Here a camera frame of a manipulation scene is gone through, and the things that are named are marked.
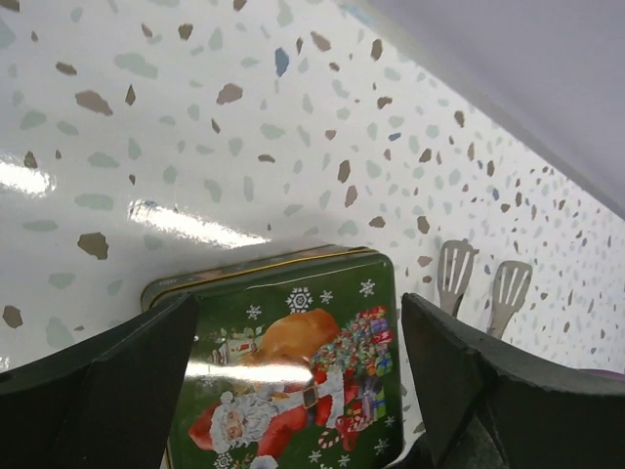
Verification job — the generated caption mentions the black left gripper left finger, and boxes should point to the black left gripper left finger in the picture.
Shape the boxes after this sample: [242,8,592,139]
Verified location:
[1,295,199,468]

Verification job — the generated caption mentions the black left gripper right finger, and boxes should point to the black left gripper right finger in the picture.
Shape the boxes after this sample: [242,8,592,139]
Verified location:
[399,293,624,468]

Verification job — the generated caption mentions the silver metal tongs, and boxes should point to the silver metal tongs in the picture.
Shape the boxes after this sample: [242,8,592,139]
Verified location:
[437,239,533,340]

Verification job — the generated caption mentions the green christmas cookie tin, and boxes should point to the green christmas cookie tin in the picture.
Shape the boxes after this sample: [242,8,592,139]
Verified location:
[140,244,377,312]

